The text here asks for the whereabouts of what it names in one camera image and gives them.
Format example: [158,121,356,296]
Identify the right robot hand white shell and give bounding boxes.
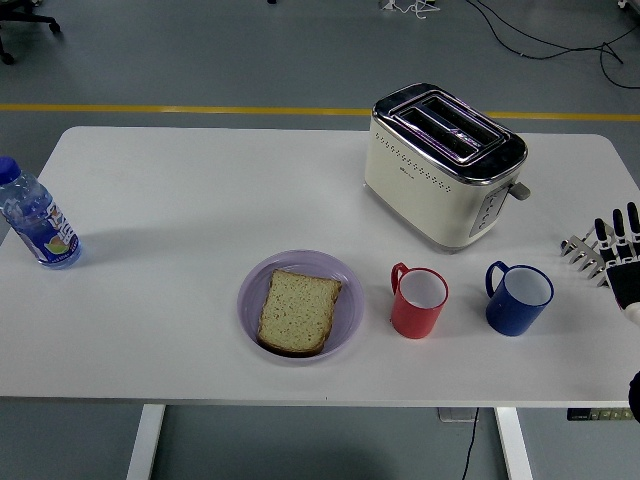
[593,201,640,326]

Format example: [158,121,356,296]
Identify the blue cup white inside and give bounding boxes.
[484,260,555,337]

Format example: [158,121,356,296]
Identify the red cup white inside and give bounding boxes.
[389,261,450,341]

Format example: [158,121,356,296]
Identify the slice of bread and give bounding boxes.
[256,268,344,358]

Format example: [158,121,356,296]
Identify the metal toast rack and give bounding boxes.
[558,223,616,290]

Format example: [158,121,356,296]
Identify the black table control panel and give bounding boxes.
[566,408,635,422]

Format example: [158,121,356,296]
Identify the white table leg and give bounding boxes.
[124,404,166,480]
[494,407,534,480]

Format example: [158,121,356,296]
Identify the grey box under table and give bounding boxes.
[438,408,480,424]

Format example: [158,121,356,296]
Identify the cream and chrome toaster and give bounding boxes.
[363,82,532,254]

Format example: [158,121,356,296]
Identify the purple plate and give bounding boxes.
[236,249,366,369]

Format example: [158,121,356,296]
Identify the clear bottle blue cap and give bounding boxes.
[0,155,83,271]

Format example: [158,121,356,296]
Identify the black office chair base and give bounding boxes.
[0,0,62,66]

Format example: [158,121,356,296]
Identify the black cable under table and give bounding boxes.
[459,408,480,480]

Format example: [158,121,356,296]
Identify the black floor cable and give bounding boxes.
[464,0,640,91]

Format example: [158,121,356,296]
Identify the white floor cables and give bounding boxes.
[377,0,441,22]

